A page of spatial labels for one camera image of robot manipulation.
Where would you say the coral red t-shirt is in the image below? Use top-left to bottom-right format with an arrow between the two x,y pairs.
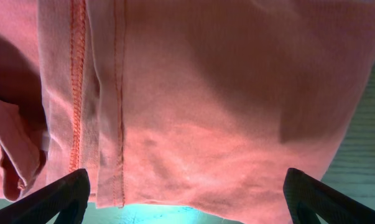
0,0 -> 375,223

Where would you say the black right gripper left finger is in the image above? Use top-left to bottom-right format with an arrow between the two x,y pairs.
0,169 -> 90,224

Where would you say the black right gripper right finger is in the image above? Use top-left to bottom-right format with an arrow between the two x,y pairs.
283,168 -> 375,224

